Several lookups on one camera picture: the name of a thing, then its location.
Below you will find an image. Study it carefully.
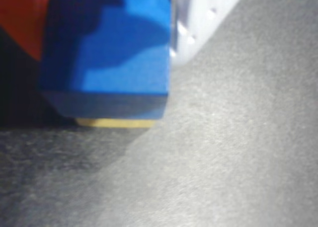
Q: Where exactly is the orange moving gripper finger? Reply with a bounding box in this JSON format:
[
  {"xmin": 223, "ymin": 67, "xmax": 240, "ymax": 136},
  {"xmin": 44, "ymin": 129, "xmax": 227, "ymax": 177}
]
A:
[{"xmin": 0, "ymin": 0, "xmax": 51, "ymax": 62}]

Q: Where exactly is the white fixed gripper finger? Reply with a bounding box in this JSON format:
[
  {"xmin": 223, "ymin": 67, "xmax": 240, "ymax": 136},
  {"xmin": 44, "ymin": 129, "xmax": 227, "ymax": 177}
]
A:
[{"xmin": 170, "ymin": 0, "xmax": 249, "ymax": 67}]

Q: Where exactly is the blue wooden cube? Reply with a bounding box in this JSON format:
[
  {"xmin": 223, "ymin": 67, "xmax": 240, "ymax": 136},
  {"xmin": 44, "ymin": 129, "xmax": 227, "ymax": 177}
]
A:
[{"xmin": 39, "ymin": 0, "xmax": 172, "ymax": 120}]

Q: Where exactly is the yellow wooden cube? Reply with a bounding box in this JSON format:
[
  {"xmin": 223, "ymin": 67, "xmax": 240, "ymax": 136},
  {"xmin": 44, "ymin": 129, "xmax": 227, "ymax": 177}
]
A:
[{"xmin": 76, "ymin": 117, "xmax": 157, "ymax": 129}]

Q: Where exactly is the black table mat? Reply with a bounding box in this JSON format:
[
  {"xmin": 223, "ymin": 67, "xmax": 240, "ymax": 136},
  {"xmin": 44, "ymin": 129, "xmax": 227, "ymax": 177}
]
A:
[{"xmin": 0, "ymin": 0, "xmax": 318, "ymax": 227}]

